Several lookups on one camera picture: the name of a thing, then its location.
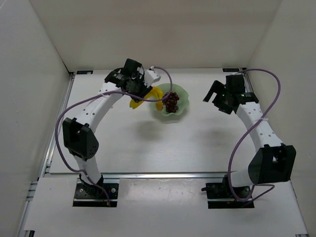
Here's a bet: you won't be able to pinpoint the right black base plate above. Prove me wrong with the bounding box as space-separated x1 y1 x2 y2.
201 183 255 209

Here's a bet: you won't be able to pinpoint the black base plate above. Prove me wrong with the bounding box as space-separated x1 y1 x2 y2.
201 183 255 209
73 180 119 208

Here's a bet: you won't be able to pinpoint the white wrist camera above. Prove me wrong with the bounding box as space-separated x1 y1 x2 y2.
144 66 161 87
232 71 243 75

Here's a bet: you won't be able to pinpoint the green wavy fruit bowl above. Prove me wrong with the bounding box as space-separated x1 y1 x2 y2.
150 84 189 123

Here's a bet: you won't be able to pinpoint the right blue corner label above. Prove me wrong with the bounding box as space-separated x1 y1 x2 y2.
222 68 239 73

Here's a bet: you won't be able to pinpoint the left blue corner label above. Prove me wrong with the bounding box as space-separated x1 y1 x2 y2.
76 70 93 75

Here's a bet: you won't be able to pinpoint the dark red fake grapes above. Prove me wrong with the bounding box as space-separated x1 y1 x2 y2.
162 92 179 113

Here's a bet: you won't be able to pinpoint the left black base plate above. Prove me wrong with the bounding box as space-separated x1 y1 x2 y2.
73 180 119 208

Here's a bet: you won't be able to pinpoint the yellow fake banana bunch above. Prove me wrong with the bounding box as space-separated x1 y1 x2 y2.
129 87 164 111

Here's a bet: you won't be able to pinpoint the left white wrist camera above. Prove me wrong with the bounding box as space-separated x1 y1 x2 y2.
144 66 161 87

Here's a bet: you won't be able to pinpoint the left aluminium rail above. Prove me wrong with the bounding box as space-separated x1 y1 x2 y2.
39 72 75 178

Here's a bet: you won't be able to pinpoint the front aluminium rail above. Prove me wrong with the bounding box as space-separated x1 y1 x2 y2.
71 172 282 179

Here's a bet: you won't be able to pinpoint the blue corner label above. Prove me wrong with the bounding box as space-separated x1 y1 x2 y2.
76 70 93 75
222 68 239 73

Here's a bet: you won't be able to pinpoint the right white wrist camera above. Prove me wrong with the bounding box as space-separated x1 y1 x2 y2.
232 71 243 75

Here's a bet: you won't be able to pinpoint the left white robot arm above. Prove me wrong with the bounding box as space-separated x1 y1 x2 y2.
62 59 161 198

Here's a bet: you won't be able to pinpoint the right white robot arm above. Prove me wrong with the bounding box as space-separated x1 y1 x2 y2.
204 75 296 200

